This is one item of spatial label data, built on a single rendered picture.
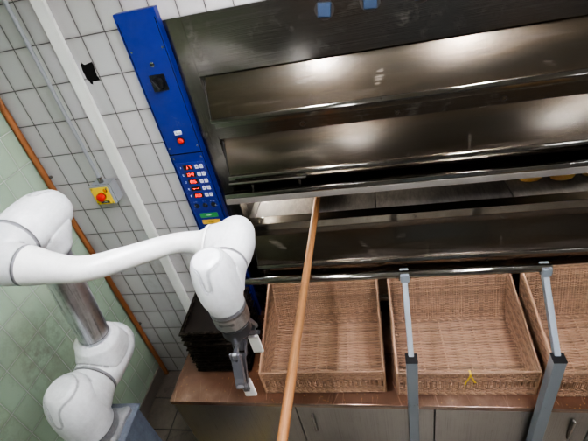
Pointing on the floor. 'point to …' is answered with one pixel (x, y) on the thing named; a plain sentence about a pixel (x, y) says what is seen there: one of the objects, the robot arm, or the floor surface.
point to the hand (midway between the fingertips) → (254, 369)
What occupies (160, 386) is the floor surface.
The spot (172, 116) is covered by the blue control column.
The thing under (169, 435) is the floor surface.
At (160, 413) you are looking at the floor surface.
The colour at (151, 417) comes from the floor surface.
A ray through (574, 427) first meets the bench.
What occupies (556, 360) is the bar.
